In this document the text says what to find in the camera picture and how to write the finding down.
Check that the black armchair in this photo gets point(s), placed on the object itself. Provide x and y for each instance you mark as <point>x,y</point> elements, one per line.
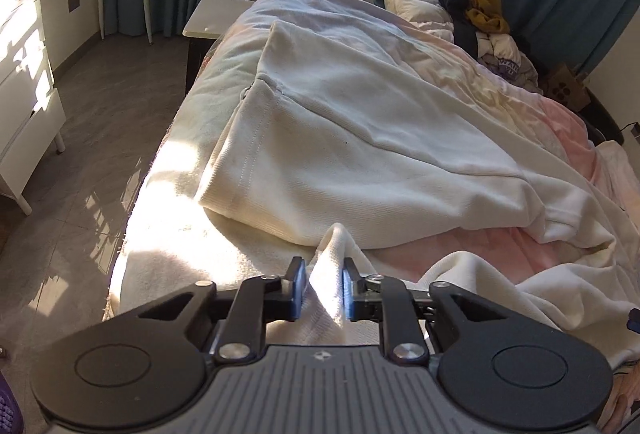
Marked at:
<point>610,114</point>

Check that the grey printed garment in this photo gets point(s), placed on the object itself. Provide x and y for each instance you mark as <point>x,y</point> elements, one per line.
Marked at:
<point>510,62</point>

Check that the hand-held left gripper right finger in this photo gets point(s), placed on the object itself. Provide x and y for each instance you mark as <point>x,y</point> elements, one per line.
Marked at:
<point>348,294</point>

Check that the brown paper bag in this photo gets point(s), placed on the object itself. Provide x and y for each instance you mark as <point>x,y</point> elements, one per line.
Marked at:
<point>562,87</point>

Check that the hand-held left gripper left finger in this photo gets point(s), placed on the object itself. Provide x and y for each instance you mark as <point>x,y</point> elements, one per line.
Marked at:
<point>299,284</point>

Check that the cream white hoodie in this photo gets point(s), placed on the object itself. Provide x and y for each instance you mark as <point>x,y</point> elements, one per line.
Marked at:
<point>350,139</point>

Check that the bed with pink sheet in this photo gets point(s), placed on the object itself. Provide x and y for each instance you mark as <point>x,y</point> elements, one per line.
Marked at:
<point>450,254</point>

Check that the white vanity desk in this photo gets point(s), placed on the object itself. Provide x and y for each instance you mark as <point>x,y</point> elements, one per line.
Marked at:
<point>30,79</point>

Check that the purple slipper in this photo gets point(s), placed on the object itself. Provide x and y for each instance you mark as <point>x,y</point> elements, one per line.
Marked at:
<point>9,406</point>

